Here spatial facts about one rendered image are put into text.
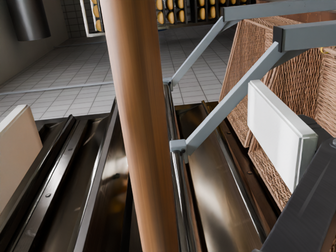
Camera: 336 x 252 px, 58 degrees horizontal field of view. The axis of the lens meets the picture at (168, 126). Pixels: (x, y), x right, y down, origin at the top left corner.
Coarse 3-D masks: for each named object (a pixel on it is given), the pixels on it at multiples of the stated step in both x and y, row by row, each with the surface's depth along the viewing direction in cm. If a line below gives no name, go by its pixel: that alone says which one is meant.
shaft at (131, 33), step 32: (128, 0) 15; (128, 32) 16; (128, 64) 17; (160, 64) 18; (128, 96) 18; (160, 96) 18; (128, 128) 19; (160, 128) 19; (128, 160) 20; (160, 160) 20; (160, 192) 21; (160, 224) 22
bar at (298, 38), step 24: (288, 0) 100; (312, 0) 98; (216, 24) 100; (312, 24) 55; (288, 48) 55; (264, 72) 58; (168, 96) 94; (240, 96) 60; (168, 120) 78; (216, 120) 62; (192, 144) 64; (192, 216) 46; (192, 240) 41
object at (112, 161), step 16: (112, 128) 130; (112, 144) 122; (112, 160) 115; (96, 176) 99; (112, 176) 109; (96, 192) 91; (112, 192) 104; (96, 208) 86; (112, 208) 99; (96, 224) 83; (112, 224) 95; (80, 240) 74; (96, 240) 80; (112, 240) 91
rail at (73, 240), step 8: (112, 104) 159; (112, 112) 148; (104, 136) 125; (96, 160) 109; (96, 168) 104; (88, 184) 96; (88, 192) 92; (80, 208) 86; (80, 216) 83; (80, 224) 80; (72, 240) 75; (72, 248) 72
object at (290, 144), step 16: (256, 80) 18; (256, 96) 16; (272, 96) 15; (256, 112) 17; (272, 112) 14; (288, 112) 13; (256, 128) 17; (272, 128) 14; (288, 128) 13; (304, 128) 12; (272, 144) 15; (288, 144) 13; (304, 144) 12; (272, 160) 15; (288, 160) 13; (304, 160) 12; (288, 176) 13
